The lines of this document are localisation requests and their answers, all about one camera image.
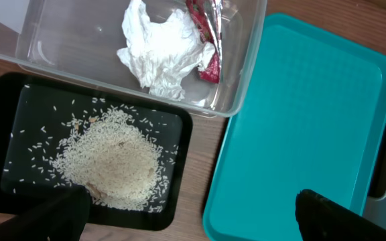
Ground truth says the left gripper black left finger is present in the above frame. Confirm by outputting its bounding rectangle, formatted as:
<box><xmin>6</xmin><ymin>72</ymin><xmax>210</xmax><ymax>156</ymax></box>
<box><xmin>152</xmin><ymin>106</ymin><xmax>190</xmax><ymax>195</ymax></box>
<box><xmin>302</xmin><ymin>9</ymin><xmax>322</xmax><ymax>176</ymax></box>
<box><xmin>0</xmin><ymin>187</ymin><xmax>91</xmax><ymax>241</ymax></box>

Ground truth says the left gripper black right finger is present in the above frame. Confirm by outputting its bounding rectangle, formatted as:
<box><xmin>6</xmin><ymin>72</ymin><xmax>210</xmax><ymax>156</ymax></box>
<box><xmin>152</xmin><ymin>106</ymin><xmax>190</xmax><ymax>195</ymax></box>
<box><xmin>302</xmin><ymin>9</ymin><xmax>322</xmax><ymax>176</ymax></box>
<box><xmin>295</xmin><ymin>189</ymin><xmax>386</xmax><ymax>241</ymax></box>

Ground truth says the pile of rice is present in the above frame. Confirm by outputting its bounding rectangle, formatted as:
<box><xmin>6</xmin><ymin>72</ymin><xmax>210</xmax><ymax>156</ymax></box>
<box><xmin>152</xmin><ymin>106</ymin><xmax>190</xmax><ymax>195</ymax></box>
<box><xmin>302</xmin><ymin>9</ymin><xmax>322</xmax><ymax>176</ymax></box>
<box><xmin>1</xmin><ymin>96</ymin><xmax>180</xmax><ymax>214</ymax></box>

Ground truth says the white napkin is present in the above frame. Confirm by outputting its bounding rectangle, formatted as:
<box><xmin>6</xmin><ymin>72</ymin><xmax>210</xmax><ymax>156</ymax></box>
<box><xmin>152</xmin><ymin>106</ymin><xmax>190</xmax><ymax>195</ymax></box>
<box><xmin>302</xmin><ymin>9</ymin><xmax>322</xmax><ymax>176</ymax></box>
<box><xmin>117</xmin><ymin>0</ymin><xmax>216</xmax><ymax>101</ymax></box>

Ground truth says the red foil wrapper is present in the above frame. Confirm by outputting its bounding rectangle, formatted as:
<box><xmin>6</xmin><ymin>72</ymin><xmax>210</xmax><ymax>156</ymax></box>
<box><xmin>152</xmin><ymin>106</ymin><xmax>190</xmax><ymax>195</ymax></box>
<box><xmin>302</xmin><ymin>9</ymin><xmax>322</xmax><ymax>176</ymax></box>
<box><xmin>186</xmin><ymin>0</ymin><xmax>222</xmax><ymax>84</ymax></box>

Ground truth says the black tray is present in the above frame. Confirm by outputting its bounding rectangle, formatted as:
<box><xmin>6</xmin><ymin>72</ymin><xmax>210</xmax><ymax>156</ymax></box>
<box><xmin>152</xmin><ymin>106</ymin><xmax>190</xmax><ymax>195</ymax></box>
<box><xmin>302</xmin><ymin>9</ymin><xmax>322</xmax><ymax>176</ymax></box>
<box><xmin>0</xmin><ymin>72</ymin><xmax>193</xmax><ymax>231</ymax></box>

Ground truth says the teal plastic tray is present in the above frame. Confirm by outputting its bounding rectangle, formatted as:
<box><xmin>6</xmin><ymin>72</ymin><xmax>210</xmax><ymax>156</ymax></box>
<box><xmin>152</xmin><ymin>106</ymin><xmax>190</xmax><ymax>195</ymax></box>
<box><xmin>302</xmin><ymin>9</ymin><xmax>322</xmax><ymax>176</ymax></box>
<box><xmin>202</xmin><ymin>13</ymin><xmax>386</xmax><ymax>240</ymax></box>

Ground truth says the clear plastic bin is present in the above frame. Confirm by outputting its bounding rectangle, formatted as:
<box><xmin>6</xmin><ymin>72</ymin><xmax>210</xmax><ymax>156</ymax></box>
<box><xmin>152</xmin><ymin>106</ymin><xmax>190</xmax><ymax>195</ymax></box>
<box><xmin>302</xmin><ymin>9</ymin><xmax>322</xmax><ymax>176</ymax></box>
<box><xmin>0</xmin><ymin>0</ymin><xmax>267</xmax><ymax>117</ymax></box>

